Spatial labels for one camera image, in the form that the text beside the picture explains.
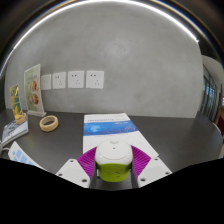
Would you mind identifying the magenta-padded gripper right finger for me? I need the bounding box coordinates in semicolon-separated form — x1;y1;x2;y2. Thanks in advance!
130;145;173;189

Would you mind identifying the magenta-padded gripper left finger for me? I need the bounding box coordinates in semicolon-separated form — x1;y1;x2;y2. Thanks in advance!
55;147;98;189

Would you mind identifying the green and white charger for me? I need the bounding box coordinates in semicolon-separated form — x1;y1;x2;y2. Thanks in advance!
94;138;134;183

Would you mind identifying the beige tape roll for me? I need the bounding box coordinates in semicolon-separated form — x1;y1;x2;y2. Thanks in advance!
39;114;60;133

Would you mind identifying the white and blue booklet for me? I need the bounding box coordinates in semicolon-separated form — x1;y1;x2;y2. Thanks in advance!
82;112;160;159

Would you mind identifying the black-framed glass partition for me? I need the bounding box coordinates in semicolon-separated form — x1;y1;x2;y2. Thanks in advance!
199;63;224;124

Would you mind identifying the orange card on wooden stand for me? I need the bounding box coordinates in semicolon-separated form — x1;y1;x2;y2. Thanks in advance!
9;83;28;126

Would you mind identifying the green menu sign stand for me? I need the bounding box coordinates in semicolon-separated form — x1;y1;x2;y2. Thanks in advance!
23;63;48;118

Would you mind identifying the curved ceiling light strip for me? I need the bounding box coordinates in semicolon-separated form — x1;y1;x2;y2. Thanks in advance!
0;0;201;79

